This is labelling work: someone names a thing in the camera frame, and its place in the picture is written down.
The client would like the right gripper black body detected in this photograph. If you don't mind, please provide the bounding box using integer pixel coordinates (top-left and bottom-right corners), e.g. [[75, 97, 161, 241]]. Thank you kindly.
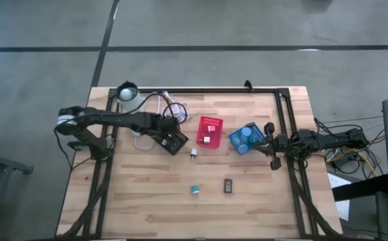
[[264, 123, 297, 171]]

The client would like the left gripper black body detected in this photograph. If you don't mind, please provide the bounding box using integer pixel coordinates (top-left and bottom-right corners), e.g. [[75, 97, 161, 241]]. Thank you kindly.
[[153, 115, 183, 143]]

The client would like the white coiled USB cable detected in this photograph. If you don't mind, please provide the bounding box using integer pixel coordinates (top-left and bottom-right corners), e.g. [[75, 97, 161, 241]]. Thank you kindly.
[[153, 90, 193, 124]]

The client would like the white fan power cable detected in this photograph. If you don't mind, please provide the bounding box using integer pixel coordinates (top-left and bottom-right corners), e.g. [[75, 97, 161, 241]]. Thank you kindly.
[[133, 133, 155, 151]]

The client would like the white paper sheet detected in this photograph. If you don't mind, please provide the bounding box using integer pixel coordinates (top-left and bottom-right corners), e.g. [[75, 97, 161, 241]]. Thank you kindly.
[[327, 172, 351, 222]]

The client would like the black floor cable bundle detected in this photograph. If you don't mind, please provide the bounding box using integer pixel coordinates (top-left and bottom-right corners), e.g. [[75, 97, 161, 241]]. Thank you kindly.
[[314, 115, 387, 177]]

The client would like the black desk beam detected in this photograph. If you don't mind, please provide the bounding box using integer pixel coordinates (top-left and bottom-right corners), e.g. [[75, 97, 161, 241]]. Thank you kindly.
[[332, 173, 388, 202]]

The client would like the black metal table frame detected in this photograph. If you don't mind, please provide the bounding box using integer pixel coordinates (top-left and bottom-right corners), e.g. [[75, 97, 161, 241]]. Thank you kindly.
[[56, 86, 344, 240]]

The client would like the blue plastic basket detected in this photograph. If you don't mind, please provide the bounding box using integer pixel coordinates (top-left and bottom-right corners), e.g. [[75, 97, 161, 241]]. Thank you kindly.
[[228, 122, 268, 155]]

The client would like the yellow floor cable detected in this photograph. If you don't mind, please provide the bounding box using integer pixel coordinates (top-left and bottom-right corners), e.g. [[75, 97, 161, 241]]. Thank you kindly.
[[327, 152, 379, 177]]

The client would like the red plastic basket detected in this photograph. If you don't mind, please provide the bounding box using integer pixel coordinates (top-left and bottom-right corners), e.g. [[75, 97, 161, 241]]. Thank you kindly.
[[195, 115, 224, 149]]

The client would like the black plastic basket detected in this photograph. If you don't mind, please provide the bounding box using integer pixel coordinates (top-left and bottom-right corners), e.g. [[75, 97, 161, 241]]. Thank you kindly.
[[159, 129, 190, 157]]

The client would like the grey metal stand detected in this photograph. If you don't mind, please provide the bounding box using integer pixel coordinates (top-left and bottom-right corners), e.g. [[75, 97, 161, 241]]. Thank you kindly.
[[0, 146, 34, 241]]

